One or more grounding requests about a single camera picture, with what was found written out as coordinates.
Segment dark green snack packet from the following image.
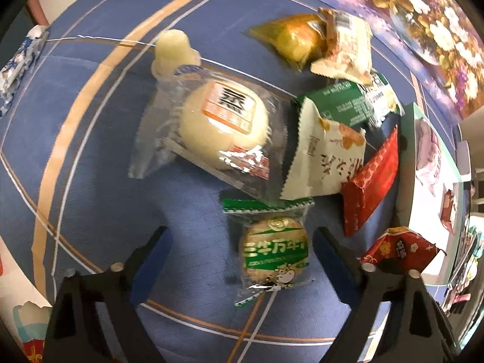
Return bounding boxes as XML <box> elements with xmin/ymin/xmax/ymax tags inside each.
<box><xmin>293</xmin><ymin>80</ymin><xmax>376</xmax><ymax>128</ymax></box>

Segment red brown snack packet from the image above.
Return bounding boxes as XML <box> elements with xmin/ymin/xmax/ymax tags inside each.
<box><xmin>440</xmin><ymin>189</ymin><xmax>457</xmax><ymax>234</ymax></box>

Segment purple pink snack packet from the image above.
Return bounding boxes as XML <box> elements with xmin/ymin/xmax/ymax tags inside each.
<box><xmin>415</xmin><ymin>118</ymin><xmax>441</xmax><ymax>196</ymax></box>

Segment red flower snack packet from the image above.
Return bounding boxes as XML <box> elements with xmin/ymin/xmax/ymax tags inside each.
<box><xmin>359</xmin><ymin>227</ymin><xmax>447</xmax><ymax>274</ymax></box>

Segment yellow jelly cup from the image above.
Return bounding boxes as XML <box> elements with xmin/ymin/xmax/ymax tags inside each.
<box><xmin>151</xmin><ymin>29</ymin><xmax>201</xmax><ymax>79</ymax></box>

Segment white orange snack packet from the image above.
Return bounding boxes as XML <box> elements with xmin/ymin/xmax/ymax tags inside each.
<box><xmin>280</xmin><ymin>97</ymin><xmax>367</xmax><ymax>201</ymax></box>

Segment white device on table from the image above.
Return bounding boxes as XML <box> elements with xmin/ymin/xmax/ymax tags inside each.
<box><xmin>456</xmin><ymin>140</ymin><xmax>472</xmax><ymax>183</ymax></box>

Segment clear steamed cake packet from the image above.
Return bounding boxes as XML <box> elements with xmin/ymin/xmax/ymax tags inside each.
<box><xmin>128</xmin><ymin>65</ymin><xmax>289</xmax><ymax>206</ymax></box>

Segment white teal storage box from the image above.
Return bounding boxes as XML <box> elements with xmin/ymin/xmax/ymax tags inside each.
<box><xmin>394</xmin><ymin>103</ymin><xmax>465</xmax><ymax>286</ymax></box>

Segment floral canvas painting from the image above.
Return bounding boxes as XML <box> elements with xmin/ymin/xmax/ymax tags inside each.
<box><xmin>319</xmin><ymin>0</ymin><xmax>483</xmax><ymax>119</ymax></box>

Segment yellow orange snack packet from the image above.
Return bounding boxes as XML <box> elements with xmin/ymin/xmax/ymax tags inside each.
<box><xmin>249</xmin><ymin>13</ymin><xmax>327</xmax><ymax>71</ymax></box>

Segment red patterned snack packet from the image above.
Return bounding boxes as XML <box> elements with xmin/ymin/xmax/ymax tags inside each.
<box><xmin>341</xmin><ymin>126</ymin><xmax>399</xmax><ymax>237</ymax></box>

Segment blue striped tablecloth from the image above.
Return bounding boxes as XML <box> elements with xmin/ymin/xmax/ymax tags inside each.
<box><xmin>0</xmin><ymin>0</ymin><xmax>463</xmax><ymax>363</ymax></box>

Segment white green small packet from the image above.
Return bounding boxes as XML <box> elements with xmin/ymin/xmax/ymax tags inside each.
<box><xmin>365</xmin><ymin>71</ymin><xmax>404</xmax><ymax>128</ymax></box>

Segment beige barcode snack packet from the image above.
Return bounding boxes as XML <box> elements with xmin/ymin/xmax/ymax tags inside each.
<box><xmin>310</xmin><ymin>8</ymin><xmax>372</xmax><ymax>85</ymax></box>

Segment green round biscuit packet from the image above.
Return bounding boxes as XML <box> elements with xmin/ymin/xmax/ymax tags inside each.
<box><xmin>222</xmin><ymin>198</ymin><xmax>314</xmax><ymax>307</ymax></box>

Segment blue white snack packet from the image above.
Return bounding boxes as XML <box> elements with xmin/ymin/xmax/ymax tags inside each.
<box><xmin>1</xmin><ymin>25</ymin><xmax>48</xmax><ymax>116</ymax></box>

